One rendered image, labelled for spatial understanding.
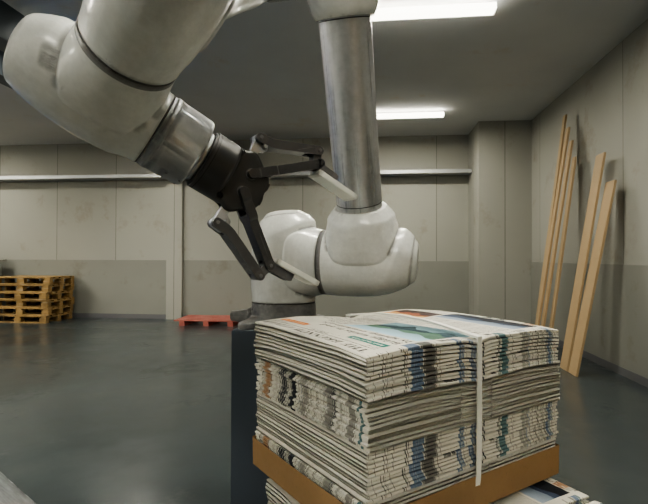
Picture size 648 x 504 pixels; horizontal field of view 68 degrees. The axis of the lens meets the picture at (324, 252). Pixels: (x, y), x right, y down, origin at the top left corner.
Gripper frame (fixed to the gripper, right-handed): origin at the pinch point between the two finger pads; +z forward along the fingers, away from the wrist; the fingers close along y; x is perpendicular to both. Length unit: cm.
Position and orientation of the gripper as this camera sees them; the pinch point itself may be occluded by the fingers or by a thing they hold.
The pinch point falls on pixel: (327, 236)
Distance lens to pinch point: 67.0
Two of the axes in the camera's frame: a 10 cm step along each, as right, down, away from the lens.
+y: -3.9, 8.9, -2.4
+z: 7.7, 4.6, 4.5
